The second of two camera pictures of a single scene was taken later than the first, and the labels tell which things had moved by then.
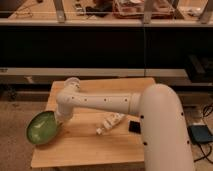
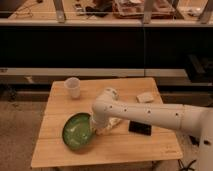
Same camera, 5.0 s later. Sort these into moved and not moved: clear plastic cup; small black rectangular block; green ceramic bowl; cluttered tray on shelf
Moved: green ceramic bowl
Not moved: small black rectangular block; cluttered tray on shelf; clear plastic cup
